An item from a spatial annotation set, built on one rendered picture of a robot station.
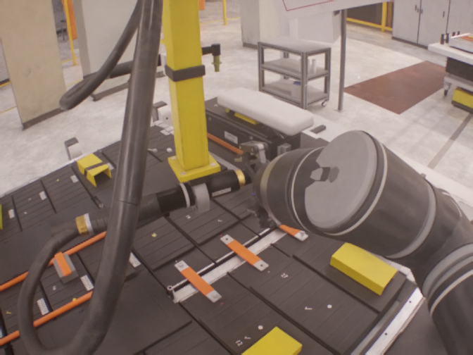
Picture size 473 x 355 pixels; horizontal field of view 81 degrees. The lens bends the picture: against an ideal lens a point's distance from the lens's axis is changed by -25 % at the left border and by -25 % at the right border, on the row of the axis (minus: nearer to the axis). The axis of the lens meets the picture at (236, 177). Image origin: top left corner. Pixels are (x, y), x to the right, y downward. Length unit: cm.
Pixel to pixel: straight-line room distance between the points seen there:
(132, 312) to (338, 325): 45
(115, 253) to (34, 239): 76
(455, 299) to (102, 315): 37
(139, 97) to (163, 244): 61
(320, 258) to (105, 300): 62
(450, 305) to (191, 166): 51
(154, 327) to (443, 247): 58
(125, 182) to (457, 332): 37
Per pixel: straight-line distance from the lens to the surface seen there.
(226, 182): 73
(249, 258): 87
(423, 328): 97
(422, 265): 43
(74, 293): 88
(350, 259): 84
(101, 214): 70
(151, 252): 91
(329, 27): 339
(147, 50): 39
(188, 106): 62
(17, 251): 108
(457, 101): 543
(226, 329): 74
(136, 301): 80
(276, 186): 44
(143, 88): 37
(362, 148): 33
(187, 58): 59
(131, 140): 35
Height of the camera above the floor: 164
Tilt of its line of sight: 34 degrees down
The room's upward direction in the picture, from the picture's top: 3 degrees counter-clockwise
